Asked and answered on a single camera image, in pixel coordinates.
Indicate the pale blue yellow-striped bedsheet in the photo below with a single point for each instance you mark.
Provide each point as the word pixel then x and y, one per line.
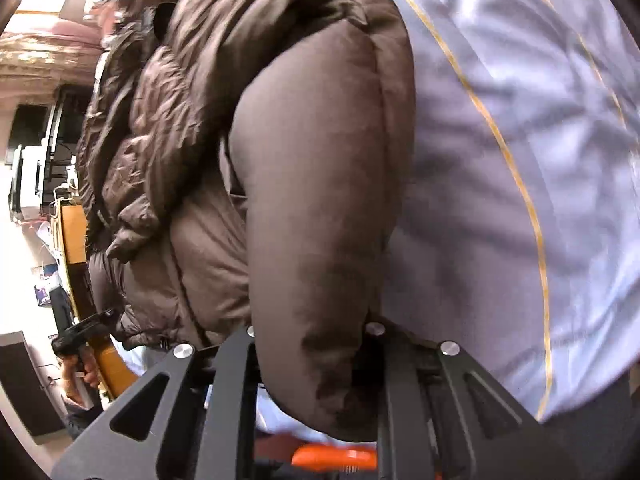
pixel 500 160

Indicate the person's left forearm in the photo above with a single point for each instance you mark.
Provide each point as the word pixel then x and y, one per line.
pixel 80 410

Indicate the wooden bed board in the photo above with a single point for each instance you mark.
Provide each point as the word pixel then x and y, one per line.
pixel 75 240

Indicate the black monitor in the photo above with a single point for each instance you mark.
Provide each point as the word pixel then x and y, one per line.
pixel 27 127

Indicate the person's left hand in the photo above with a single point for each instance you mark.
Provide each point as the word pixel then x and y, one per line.
pixel 90 367

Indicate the brown puffer jacket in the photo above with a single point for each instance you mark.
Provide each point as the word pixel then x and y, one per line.
pixel 300 170

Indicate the white printer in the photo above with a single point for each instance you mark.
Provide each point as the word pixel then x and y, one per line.
pixel 27 185

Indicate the black cabinet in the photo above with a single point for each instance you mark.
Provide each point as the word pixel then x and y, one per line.
pixel 25 385

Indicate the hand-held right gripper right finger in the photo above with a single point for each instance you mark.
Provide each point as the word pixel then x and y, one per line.
pixel 395 360

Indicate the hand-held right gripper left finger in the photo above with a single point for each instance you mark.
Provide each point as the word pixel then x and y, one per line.
pixel 235 370

